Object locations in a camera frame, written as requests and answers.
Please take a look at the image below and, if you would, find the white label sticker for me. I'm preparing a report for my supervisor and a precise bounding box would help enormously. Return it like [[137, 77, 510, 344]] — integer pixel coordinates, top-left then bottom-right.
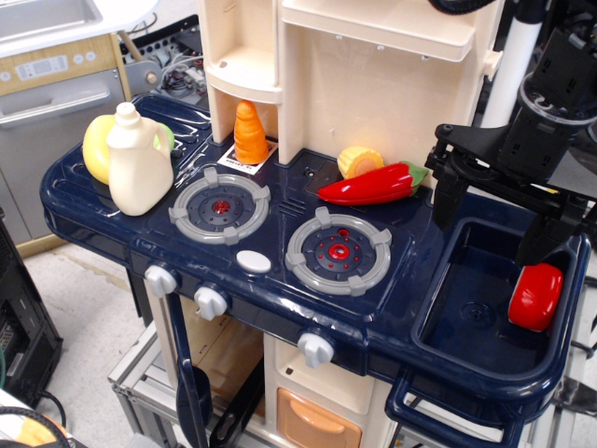
[[217, 140, 279, 175]]

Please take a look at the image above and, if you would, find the aluminium frame stand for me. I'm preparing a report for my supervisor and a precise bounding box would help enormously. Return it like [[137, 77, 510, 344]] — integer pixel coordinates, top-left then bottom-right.
[[108, 324, 186, 447]]

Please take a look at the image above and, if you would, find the middle grey stove knob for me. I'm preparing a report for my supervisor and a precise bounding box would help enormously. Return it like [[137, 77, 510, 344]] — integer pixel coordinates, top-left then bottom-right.
[[194, 287, 228, 321]]

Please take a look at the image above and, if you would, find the right grey stove knob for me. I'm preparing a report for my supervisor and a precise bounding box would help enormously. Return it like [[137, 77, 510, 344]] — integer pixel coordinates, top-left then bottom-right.
[[298, 332, 334, 369]]

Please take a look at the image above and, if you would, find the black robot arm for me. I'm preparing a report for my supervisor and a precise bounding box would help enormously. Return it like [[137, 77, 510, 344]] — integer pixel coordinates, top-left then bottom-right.
[[425, 1, 596, 266]]

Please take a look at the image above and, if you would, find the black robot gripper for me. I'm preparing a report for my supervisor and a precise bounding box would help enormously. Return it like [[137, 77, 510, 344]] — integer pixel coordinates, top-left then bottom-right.
[[425, 122, 596, 266]]

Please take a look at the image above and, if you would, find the navy toy kitchen counter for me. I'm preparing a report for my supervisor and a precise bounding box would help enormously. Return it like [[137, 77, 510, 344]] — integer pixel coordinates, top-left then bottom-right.
[[40, 94, 590, 447]]

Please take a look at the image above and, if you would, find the cream toy kitchen hutch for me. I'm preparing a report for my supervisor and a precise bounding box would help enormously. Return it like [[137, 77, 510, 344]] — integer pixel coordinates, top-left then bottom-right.
[[199, 1, 503, 165]]

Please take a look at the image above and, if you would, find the wooden toy dishwasher cabinet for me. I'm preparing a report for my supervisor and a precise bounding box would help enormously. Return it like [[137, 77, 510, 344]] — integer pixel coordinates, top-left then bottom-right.
[[1, 1, 158, 245]]

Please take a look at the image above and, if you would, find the black computer case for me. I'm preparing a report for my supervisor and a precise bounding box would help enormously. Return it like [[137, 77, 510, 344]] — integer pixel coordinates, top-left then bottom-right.
[[1, 226, 62, 407]]

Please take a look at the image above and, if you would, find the grey stove burner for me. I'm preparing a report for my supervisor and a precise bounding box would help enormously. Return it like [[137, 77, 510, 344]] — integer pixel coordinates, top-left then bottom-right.
[[169, 167, 271, 245], [285, 206, 393, 297]]

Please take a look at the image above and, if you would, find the grey stove knob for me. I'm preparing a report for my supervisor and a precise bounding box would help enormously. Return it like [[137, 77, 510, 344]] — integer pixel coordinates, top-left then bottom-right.
[[145, 265, 177, 298], [194, 287, 228, 321], [298, 332, 334, 369]]

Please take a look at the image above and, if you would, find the left grey stove burner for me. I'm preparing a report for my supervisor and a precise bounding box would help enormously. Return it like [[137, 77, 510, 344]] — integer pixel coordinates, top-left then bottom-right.
[[169, 167, 271, 245]]

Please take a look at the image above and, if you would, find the yellow toy corn piece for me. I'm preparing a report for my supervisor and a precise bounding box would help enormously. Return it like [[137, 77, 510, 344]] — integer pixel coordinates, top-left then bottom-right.
[[337, 146, 384, 179]]

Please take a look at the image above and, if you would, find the cream toy detergent bottle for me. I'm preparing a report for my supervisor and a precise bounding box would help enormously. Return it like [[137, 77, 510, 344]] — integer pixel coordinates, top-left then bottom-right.
[[106, 103, 174, 217]]

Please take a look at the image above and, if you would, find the orange toy carrot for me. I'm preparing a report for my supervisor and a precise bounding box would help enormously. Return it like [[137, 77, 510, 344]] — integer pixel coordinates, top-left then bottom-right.
[[234, 100, 269, 165]]

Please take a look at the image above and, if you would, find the orange toy drawer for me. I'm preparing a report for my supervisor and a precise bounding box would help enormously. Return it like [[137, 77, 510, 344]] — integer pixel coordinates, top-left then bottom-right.
[[277, 388, 362, 448]]

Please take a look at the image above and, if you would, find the navy toy spatula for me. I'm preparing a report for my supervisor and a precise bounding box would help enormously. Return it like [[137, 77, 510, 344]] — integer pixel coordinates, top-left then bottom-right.
[[166, 293, 211, 448]]

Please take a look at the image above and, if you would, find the yellow green toy fruit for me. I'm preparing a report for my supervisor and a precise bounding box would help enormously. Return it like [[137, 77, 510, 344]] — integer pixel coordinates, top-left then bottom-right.
[[82, 114, 176, 186]]

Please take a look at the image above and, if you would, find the white post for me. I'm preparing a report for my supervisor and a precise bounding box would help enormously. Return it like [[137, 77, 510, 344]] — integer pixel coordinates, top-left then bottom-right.
[[480, 18, 541, 128]]

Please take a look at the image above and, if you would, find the red toy tomato slice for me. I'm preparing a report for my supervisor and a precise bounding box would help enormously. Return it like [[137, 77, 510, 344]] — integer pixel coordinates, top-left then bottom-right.
[[507, 262, 563, 332]]

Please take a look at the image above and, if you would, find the right grey stove burner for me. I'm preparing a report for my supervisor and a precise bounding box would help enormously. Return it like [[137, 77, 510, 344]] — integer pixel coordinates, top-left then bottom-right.
[[285, 206, 393, 297]]

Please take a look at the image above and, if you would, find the red toy chili pepper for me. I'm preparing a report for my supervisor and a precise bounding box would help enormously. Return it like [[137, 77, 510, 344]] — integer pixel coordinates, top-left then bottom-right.
[[317, 161, 428, 206]]

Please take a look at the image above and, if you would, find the left grey stove knob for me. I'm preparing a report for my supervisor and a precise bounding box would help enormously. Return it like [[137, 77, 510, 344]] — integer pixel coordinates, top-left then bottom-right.
[[145, 265, 177, 298]]

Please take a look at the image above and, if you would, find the grey oval button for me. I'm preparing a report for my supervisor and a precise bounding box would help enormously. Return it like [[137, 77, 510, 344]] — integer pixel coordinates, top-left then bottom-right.
[[236, 250, 271, 273]]

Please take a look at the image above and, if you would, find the navy toy sink basin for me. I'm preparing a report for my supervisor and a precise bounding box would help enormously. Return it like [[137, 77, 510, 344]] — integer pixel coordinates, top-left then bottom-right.
[[411, 218, 589, 382]]

